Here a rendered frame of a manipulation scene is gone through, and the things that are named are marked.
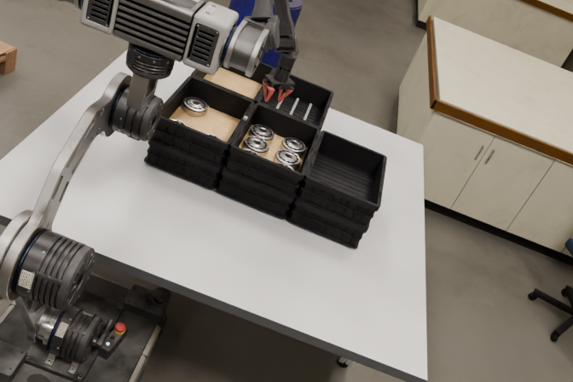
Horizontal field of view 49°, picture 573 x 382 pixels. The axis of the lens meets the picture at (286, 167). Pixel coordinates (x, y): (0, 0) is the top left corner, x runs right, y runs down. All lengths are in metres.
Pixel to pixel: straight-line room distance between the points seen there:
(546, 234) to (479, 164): 0.69
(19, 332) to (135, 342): 0.40
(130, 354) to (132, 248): 0.47
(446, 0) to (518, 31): 0.92
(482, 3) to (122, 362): 6.27
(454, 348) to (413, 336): 1.20
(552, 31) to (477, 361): 5.20
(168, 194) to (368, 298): 0.82
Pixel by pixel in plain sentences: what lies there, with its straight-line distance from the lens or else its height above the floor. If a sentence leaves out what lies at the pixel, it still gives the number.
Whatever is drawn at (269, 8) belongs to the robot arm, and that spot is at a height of 1.51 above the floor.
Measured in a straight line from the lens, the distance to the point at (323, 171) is 2.56.
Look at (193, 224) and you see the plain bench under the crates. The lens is 2.26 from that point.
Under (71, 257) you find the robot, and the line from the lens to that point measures 1.67.
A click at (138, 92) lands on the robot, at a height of 1.24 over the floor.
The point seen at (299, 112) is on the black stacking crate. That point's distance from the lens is 2.91.
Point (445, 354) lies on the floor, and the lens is 3.38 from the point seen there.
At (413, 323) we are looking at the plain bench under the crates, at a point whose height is 0.70.
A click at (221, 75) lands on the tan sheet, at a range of 2.99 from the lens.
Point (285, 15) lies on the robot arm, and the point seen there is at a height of 1.41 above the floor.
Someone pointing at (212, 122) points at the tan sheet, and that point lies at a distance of 2.60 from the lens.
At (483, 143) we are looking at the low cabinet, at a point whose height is 0.61.
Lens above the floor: 2.15
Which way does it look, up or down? 32 degrees down
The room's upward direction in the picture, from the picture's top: 22 degrees clockwise
